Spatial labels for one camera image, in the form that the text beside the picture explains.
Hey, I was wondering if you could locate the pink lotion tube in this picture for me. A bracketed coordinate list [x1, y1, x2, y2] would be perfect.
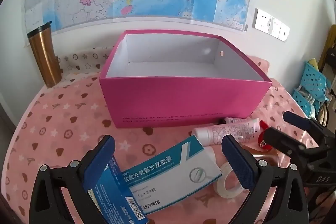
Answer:
[203, 146, 279, 163]

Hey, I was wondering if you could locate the clear tape roll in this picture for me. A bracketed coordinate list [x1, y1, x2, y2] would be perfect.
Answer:
[216, 162, 250, 199]

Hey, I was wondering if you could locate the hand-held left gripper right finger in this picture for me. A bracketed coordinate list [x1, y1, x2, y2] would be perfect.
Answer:
[221, 134, 310, 224]

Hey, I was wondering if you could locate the small red ornament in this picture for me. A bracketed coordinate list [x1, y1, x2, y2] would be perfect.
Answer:
[258, 120, 275, 149]

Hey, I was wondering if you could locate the yellow cloth cover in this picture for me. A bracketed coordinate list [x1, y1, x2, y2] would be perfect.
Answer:
[319, 25, 336, 69]

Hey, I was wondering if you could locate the white and blue medicine box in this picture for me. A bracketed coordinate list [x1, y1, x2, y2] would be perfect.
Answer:
[119, 135, 223, 215]

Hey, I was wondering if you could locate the white printed lotion tube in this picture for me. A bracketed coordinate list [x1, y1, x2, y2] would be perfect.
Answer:
[192, 119, 261, 146]

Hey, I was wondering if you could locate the white wall socket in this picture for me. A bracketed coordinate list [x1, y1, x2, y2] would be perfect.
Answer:
[253, 8, 272, 31]
[278, 25, 290, 42]
[268, 17, 282, 37]

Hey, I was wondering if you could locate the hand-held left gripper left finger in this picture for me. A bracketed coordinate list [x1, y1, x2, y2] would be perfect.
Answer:
[28, 135, 116, 224]

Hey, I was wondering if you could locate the pink printed blanket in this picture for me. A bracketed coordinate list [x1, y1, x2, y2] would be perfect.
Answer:
[5, 46, 319, 224]

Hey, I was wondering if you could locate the gold metal tumbler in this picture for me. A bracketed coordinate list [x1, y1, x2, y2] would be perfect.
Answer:
[27, 21, 63, 88]

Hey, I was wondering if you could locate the pink cardboard box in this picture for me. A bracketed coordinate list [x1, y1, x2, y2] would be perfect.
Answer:
[99, 30, 273, 128]

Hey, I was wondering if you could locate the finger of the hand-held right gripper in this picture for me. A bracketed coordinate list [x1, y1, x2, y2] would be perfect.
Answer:
[283, 111, 319, 135]
[263, 126, 319, 161]

